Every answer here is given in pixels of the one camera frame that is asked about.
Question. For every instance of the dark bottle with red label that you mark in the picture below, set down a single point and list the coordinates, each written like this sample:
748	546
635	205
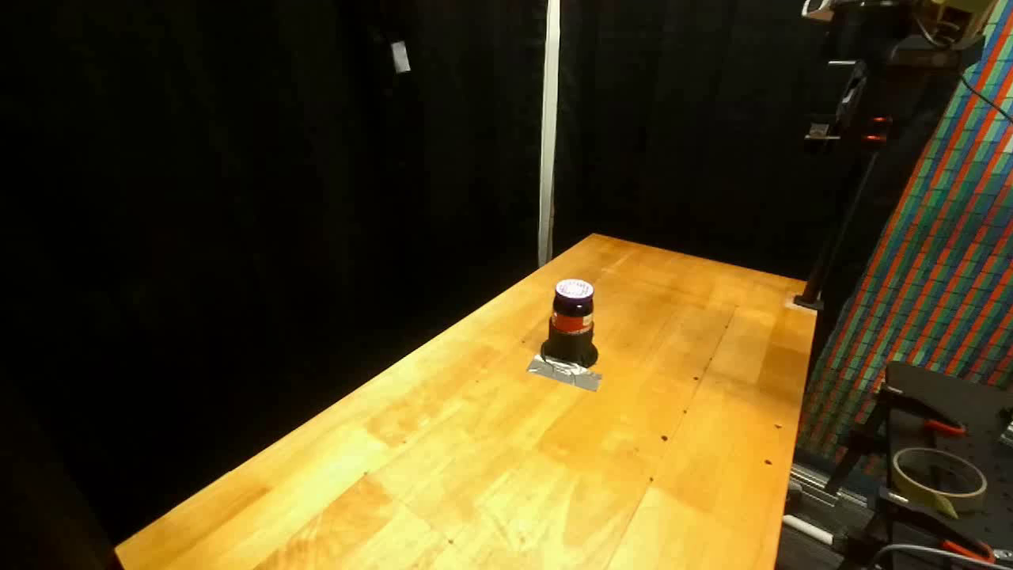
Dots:
571	325

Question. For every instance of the grey tape patch under bottle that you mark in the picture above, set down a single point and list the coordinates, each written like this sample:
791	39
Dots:
565	373

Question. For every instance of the small white tag on curtain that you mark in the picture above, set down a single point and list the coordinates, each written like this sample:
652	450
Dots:
400	59

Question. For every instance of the white vertical pole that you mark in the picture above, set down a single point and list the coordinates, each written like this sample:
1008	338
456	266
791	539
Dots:
549	128

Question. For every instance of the colourful patterned panel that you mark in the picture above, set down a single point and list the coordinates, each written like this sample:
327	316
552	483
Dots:
939	288

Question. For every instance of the roll of masking tape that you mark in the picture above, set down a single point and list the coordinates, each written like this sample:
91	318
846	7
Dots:
939	478

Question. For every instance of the black camera stand pole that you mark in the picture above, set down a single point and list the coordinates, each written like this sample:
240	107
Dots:
853	121

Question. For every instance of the black clamp with orange handles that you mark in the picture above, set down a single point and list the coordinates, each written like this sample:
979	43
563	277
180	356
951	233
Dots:
928	408

